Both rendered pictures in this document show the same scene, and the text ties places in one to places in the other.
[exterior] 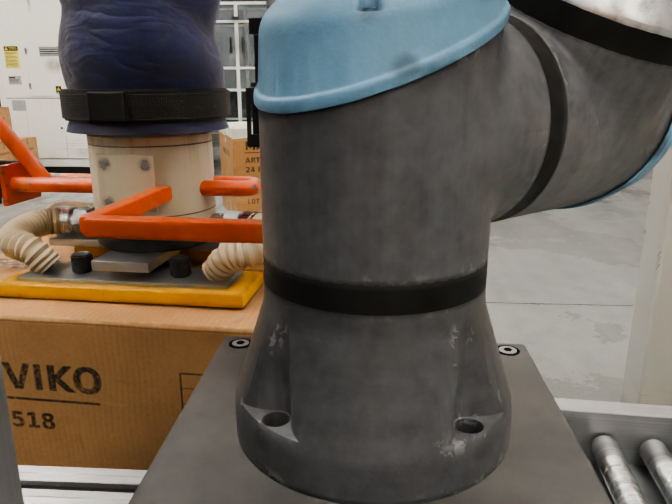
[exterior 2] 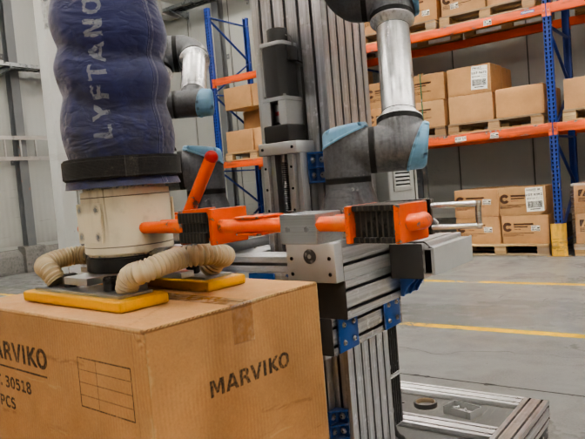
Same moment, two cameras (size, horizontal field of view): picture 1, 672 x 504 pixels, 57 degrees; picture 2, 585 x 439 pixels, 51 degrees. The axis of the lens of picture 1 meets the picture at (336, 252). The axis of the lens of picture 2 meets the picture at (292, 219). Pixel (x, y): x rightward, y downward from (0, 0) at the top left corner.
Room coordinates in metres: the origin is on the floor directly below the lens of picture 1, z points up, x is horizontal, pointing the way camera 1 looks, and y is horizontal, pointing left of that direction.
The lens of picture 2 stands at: (1.74, 1.19, 1.13)
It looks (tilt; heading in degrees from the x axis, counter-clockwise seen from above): 3 degrees down; 213
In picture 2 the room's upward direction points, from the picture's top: 5 degrees counter-clockwise
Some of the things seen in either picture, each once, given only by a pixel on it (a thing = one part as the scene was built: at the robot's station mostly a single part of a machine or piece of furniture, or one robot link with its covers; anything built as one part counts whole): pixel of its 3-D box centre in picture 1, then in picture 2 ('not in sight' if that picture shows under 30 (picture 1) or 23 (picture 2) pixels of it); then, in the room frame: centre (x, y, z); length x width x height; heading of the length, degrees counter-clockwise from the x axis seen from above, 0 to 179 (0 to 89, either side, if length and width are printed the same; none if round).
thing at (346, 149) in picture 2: not in sight; (348, 150); (0.34, 0.48, 1.20); 0.13 x 0.12 x 0.14; 112
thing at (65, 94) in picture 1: (147, 103); (124, 168); (0.88, 0.26, 1.19); 0.23 x 0.23 x 0.04
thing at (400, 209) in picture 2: not in sight; (386, 221); (0.98, 0.86, 1.07); 0.08 x 0.07 x 0.05; 82
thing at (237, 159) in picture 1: (291, 167); not in sight; (2.88, 0.21, 0.82); 0.60 x 0.40 x 0.40; 108
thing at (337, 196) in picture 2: not in sight; (349, 197); (0.34, 0.47, 1.09); 0.15 x 0.15 x 0.10
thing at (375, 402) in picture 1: (372, 336); (207, 205); (0.31, -0.02, 1.09); 0.15 x 0.15 x 0.10
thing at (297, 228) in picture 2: not in sight; (311, 226); (0.96, 0.72, 1.07); 0.07 x 0.07 x 0.04; 82
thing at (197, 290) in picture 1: (131, 273); (171, 272); (0.79, 0.28, 0.97); 0.34 x 0.10 x 0.05; 82
